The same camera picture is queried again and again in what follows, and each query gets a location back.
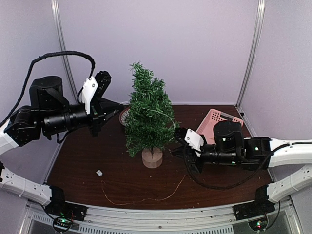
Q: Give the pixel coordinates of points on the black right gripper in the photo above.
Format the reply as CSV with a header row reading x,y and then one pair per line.
x,y
191,158

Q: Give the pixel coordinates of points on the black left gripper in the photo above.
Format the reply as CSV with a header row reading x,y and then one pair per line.
x,y
100,108

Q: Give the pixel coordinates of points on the small green christmas tree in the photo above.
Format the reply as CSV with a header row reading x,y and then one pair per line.
x,y
150,124

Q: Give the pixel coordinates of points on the white battery box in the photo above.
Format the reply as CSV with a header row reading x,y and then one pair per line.
x,y
99,173

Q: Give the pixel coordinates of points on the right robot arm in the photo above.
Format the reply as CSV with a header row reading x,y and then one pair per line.
x,y
219,141

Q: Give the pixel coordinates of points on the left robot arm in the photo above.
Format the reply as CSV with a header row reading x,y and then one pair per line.
x,y
50,113

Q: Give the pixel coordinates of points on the floral patterned ceramic plate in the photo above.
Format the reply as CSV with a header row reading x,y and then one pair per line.
x,y
123,116

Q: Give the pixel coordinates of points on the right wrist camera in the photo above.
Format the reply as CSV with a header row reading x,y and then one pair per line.
x,y
191,138

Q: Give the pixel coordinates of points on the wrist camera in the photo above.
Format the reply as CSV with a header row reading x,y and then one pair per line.
x,y
94,87
191,138

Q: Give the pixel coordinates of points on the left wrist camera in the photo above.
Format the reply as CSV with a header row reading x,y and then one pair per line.
x,y
94,87

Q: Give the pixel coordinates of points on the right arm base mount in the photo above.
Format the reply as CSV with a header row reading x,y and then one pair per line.
x,y
256,210

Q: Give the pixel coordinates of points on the aluminium front rail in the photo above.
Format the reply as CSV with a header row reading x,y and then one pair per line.
x,y
210,220

